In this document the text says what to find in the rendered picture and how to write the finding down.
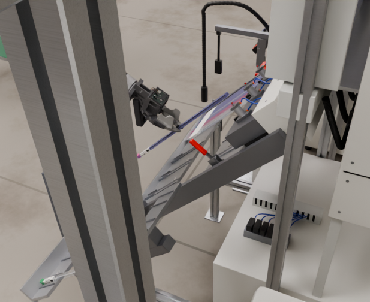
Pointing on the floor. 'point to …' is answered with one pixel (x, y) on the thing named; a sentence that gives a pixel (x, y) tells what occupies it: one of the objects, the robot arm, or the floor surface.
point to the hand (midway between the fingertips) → (177, 129)
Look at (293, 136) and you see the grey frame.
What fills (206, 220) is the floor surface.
